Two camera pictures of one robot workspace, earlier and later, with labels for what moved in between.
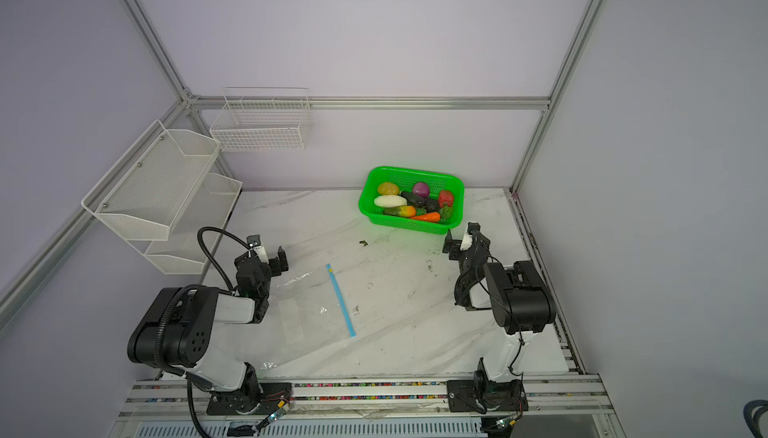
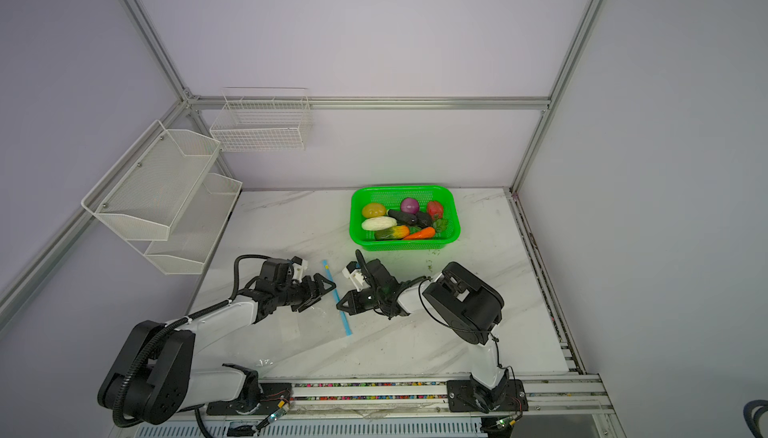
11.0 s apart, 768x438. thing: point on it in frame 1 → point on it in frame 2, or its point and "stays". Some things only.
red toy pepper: x=445 y=196 → x=435 y=209
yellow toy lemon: x=388 y=188 → x=373 y=210
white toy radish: x=390 y=201 → x=379 y=223
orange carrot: x=404 y=211 → x=399 y=232
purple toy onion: x=421 y=189 → x=410 y=205
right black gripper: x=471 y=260 → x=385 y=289
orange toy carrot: x=433 y=217 → x=427 y=233
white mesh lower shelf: x=208 y=205 stays
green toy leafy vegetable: x=446 y=214 → x=440 y=225
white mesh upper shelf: x=150 y=184 stays
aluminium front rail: x=573 y=396 stays
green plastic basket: x=405 y=179 → x=390 y=197
